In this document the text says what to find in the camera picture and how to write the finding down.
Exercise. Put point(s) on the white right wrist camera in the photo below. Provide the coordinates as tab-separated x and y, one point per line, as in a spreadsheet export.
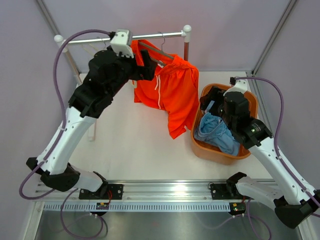
238	85

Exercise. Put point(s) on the orange plastic basket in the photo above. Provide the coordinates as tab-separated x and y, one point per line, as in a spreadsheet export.
212	153

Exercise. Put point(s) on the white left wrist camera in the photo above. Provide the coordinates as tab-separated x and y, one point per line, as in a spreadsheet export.
121	43

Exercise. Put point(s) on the aluminium mounting rail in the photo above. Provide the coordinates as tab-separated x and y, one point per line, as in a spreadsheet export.
160	191

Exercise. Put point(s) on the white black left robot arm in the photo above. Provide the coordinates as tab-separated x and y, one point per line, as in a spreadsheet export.
108	73

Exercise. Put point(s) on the orange shorts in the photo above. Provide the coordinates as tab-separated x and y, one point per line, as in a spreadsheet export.
174	88

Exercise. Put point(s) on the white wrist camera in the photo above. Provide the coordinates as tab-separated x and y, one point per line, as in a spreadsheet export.
238	85
121	43

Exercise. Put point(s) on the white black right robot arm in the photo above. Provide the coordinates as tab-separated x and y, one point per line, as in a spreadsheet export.
292	202

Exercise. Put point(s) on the light blue shorts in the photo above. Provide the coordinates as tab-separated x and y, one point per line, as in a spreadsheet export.
213	131

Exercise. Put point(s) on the grey hanger with metal hook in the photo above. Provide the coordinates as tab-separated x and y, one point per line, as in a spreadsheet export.
162	50

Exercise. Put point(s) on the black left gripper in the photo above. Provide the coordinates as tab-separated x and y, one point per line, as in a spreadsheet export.
144	72

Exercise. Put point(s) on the white plastic hanger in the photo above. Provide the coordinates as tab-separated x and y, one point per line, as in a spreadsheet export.
94	51

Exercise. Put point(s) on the white slotted cable duct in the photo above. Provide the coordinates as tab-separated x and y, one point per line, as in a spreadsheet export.
139	206

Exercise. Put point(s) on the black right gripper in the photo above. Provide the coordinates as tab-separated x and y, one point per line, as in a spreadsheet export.
215	94

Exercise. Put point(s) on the silver clothes rack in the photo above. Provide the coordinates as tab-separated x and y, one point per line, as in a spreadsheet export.
111	35

